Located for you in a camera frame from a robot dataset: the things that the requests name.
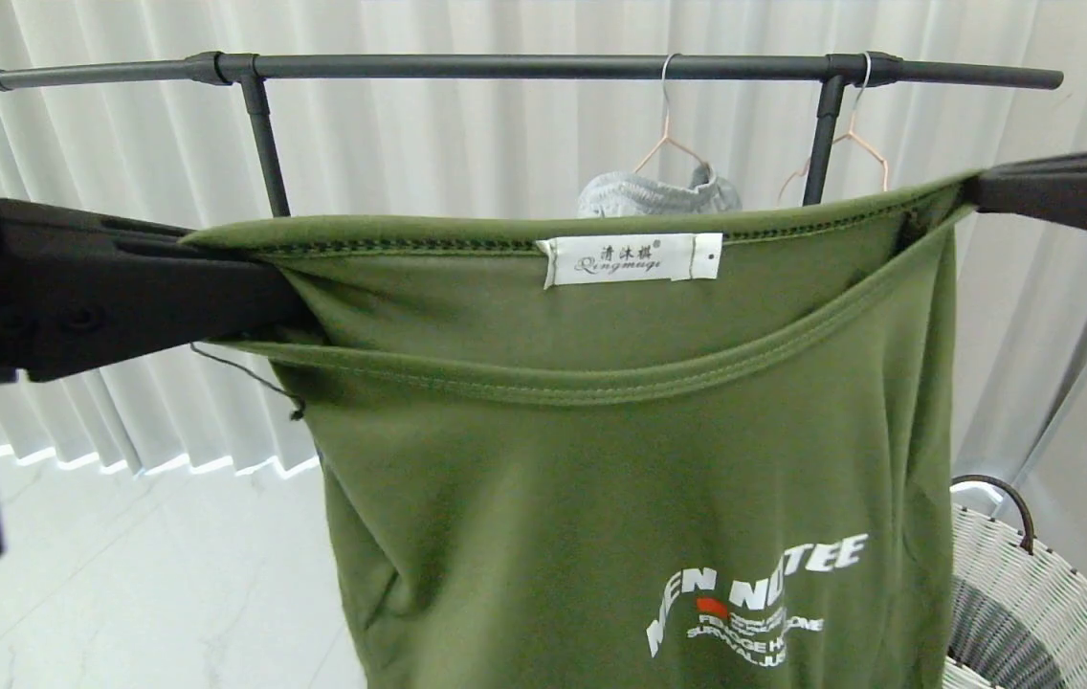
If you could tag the pale grey garment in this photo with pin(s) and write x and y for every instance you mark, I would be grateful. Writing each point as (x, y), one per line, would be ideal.
(639, 196)

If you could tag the green garment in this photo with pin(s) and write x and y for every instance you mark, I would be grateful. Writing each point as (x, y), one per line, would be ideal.
(553, 478)

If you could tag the black clothes rack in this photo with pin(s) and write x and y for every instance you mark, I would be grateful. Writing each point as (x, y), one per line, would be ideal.
(505, 66)

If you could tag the pink clothes hanger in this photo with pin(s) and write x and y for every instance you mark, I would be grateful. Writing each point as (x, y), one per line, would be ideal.
(667, 124)
(851, 135)

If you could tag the white laundry basket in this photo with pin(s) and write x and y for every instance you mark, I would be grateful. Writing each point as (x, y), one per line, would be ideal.
(1031, 593)

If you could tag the white curtain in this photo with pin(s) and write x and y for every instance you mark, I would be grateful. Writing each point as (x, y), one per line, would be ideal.
(410, 144)

